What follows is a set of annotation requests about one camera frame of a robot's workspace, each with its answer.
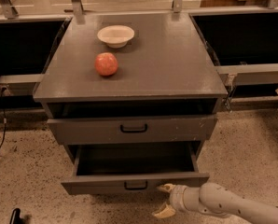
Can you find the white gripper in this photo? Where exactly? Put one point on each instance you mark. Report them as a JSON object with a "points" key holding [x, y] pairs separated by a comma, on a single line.
{"points": [[177, 198]]}

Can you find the grey drawer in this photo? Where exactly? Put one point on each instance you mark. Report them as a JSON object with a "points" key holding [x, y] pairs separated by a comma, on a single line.
{"points": [[132, 129], [123, 168]]}

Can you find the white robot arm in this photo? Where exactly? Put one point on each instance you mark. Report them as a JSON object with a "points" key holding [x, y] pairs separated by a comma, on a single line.
{"points": [[214, 200]]}

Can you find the grey drawer cabinet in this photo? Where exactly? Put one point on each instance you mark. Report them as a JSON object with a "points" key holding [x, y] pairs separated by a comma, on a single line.
{"points": [[164, 70]]}

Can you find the grey top drawer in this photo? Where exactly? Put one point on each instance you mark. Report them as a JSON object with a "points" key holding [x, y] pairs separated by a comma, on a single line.
{"points": [[132, 129]]}

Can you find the red apple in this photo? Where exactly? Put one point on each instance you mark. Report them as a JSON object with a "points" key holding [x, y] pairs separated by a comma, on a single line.
{"points": [[106, 64]]}

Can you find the black object at floor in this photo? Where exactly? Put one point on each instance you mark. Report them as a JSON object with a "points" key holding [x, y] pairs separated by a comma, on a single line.
{"points": [[15, 216]]}

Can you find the white bowl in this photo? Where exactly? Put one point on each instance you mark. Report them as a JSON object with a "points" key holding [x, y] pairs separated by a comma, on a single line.
{"points": [[116, 36]]}

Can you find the metal latch bracket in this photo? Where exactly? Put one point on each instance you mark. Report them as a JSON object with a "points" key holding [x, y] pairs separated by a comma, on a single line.
{"points": [[231, 87]]}

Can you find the metal railing post centre-left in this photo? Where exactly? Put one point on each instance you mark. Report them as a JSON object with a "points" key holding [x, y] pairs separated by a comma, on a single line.
{"points": [[76, 0]]}

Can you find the metal railing post left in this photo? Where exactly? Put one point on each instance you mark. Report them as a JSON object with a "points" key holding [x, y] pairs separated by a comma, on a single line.
{"points": [[9, 11]]}

